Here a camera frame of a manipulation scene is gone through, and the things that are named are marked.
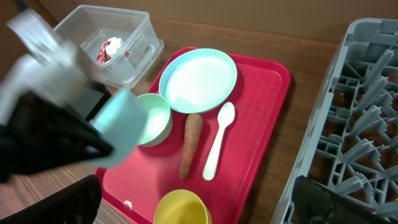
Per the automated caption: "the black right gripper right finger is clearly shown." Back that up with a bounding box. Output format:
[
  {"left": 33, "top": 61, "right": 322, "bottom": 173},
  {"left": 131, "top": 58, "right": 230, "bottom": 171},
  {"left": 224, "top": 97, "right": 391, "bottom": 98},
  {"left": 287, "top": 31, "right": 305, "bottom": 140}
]
[{"left": 292, "top": 175, "right": 386, "bottom": 224}]

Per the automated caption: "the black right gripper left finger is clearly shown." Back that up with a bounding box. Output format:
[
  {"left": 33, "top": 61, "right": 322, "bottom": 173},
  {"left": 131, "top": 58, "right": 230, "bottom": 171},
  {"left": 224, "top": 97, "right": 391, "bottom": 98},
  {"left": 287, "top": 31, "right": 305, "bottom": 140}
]
[{"left": 1, "top": 174, "right": 102, "bottom": 224}]

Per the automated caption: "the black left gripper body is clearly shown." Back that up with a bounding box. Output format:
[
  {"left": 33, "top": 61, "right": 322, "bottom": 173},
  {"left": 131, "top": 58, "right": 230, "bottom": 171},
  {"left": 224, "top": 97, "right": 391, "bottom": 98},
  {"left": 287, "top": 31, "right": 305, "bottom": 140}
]
[{"left": 1, "top": 91, "right": 114, "bottom": 182}]

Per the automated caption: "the light blue bowl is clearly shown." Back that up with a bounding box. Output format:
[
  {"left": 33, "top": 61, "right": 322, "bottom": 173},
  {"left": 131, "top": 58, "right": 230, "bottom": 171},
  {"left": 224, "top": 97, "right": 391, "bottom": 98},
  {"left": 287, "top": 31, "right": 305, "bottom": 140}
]
[{"left": 88, "top": 89, "right": 148, "bottom": 168}]

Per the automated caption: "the yellow plastic cup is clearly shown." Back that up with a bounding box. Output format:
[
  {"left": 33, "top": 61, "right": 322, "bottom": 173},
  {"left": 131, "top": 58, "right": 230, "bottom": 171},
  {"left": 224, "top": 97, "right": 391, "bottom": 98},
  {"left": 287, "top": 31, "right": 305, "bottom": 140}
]
[{"left": 153, "top": 189, "right": 212, "bottom": 224}]

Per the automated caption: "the red snack wrapper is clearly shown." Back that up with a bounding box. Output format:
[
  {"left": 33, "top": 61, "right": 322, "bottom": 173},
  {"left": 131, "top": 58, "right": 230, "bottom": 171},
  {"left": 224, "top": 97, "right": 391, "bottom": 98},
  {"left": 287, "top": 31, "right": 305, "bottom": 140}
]
[{"left": 96, "top": 39, "right": 111, "bottom": 63}]

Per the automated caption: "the mint green bowl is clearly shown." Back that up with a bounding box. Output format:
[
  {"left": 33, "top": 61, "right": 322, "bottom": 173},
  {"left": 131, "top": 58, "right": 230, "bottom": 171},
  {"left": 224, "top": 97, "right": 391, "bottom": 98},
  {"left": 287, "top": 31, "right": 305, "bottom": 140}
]
[{"left": 137, "top": 93, "right": 173, "bottom": 147}]

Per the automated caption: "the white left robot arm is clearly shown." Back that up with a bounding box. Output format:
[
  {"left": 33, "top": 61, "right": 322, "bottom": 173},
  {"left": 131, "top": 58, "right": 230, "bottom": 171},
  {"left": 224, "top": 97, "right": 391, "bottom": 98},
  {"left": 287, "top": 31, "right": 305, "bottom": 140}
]
[{"left": 1, "top": 9, "right": 113, "bottom": 183}]

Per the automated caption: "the grey dishwasher rack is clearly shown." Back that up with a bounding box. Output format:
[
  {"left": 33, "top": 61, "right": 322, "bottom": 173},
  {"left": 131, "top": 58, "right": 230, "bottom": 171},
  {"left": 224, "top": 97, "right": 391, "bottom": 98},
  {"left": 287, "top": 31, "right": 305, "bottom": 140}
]
[{"left": 271, "top": 18, "right": 397, "bottom": 223}]

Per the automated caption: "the clear plastic waste bin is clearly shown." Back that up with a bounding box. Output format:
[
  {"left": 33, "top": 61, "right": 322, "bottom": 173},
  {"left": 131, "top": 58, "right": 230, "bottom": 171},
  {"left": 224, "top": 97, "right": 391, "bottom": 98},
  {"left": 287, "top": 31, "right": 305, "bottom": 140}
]
[{"left": 55, "top": 5, "right": 164, "bottom": 89}]

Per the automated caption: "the red plastic tray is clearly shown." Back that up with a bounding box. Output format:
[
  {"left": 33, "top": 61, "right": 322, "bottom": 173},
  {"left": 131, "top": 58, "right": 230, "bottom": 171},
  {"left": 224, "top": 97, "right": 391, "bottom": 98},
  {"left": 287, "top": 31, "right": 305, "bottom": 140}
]
[{"left": 95, "top": 54, "right": 291, "bottom": 223}]

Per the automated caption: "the crumpled white tissue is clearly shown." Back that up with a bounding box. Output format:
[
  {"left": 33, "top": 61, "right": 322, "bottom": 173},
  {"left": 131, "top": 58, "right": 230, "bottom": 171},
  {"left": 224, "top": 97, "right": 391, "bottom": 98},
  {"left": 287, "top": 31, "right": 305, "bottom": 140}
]
[{"left": 104, "top": 37, "right": 123, "bottom": 58}]

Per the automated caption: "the white plastic spoon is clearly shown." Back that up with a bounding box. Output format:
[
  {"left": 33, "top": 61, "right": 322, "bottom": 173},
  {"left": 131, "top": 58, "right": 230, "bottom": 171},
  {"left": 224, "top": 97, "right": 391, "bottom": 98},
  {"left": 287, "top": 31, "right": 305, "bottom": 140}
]
[{"left": 202, "top": 102, "right": 235, "bottom": 181}]

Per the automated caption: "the orange carrot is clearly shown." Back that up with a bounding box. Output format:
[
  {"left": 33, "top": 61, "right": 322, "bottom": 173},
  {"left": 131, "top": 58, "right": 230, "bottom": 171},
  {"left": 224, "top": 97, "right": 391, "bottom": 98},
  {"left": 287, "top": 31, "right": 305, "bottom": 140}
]
[{"left": 179, "top": 113, "right": 203, "bottom": 179}]

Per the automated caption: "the light blue plate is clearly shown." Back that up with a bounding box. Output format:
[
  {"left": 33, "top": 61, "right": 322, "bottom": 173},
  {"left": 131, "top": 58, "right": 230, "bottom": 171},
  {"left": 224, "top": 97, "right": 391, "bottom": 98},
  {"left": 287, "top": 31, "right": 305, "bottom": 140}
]
[{"left": 159, "top": 49, "right": 238, "bottom": 114}]

